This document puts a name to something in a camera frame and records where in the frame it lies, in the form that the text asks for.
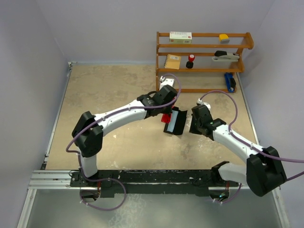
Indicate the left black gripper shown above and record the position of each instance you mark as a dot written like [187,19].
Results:
[168,109]

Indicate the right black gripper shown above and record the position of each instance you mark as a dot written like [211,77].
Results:
[192,128]

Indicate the black glasses case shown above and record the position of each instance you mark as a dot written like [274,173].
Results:
[180,122]

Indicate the red sunglasses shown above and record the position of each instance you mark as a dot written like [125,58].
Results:
[166,118]

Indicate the blue cleaning cloth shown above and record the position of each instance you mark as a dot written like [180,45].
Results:
[172,122]

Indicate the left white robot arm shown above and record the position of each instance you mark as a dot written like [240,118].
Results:
[90,129]

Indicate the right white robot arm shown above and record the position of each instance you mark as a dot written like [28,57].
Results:
[263,170]

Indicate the tan spiral notebook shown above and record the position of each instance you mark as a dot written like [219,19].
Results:
[172,62]

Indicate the red black stamp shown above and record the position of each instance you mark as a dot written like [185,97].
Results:
[190,61]

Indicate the wooden shelf rack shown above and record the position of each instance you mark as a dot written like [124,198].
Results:
[203,46]

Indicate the blue black hole punch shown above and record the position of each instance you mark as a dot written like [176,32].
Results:
[230,82]

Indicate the white green box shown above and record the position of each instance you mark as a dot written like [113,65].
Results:
[180,37]

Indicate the grey black stapler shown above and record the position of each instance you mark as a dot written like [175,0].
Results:
[223,56]

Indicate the yellow grey tape measure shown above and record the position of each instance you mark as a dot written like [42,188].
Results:
[223,39]

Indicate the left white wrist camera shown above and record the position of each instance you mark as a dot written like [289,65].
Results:
[164,81]

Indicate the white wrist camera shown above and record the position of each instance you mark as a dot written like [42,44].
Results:
[199,101]
[164,81]

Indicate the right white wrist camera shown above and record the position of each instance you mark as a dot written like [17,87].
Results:
[199,101]

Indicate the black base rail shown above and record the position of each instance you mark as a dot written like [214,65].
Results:
[194,182]

